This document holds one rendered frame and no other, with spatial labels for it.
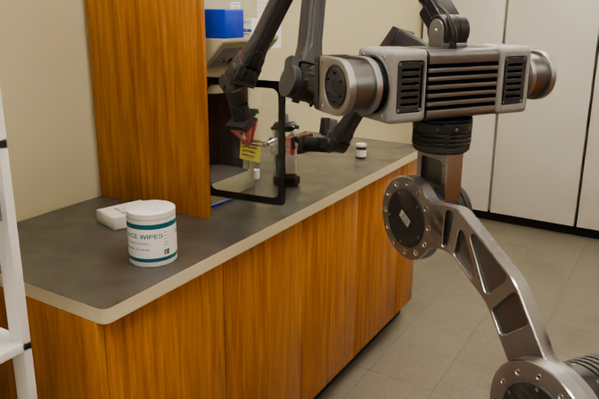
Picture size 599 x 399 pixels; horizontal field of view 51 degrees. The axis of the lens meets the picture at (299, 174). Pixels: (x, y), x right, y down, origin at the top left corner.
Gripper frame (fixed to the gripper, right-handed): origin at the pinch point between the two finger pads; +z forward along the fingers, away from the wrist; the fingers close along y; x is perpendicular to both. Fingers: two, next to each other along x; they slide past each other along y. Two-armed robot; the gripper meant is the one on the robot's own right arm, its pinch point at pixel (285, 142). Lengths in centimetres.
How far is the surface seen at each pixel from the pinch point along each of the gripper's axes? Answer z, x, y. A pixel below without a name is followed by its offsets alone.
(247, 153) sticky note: -10.3, -3.2, 39.5
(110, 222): 20, 15, 72
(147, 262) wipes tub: -11, 18, 88
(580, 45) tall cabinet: -68, -27, -268
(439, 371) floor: -44, 112, -53
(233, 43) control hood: -5, -38, 36
